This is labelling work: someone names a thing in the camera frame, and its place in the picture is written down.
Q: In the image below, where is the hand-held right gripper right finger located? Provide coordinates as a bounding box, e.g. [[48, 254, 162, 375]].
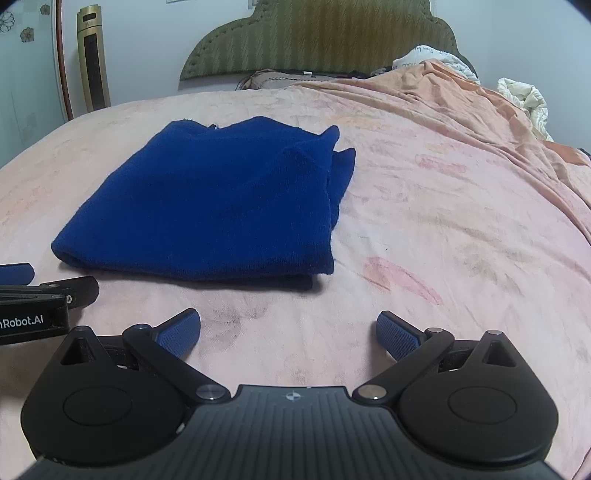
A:
[[352, 310, 521, 407]]

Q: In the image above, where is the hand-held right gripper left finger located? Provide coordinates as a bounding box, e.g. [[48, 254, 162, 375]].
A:
[[59, 307, 232, 406]]

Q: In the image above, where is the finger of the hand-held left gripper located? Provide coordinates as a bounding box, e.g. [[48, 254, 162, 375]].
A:
[[0, 262, 36, 285], [0, 276, 100, 306]]

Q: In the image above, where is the blue knitted sweater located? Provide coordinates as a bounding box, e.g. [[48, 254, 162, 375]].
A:
[[51, 116, 356, 291]]

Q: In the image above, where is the bed with pink sheet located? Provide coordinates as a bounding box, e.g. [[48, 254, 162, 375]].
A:
[[0, 85, 591, 416]]

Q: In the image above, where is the frosted glass wardrobe door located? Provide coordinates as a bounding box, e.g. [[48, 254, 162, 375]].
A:
[[0, 0, 75, 168]]

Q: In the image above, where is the gold standing air conditioner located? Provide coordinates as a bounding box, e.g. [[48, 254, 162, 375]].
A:
[[76, 4, 112, 112]]

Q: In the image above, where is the cream crumpled quilt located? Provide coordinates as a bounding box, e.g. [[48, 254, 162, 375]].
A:
[[496, 78, 555, 142]]

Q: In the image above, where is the brown pillow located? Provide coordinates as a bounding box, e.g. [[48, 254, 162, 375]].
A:
[[238, 69, 370, 91]]

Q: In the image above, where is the white printed quilt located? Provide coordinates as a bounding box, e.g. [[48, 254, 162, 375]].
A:
[[392, 45, 477, 77]]

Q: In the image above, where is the green padded headboard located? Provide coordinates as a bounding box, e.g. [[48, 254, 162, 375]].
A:
[[179, 0, 481, 85]]

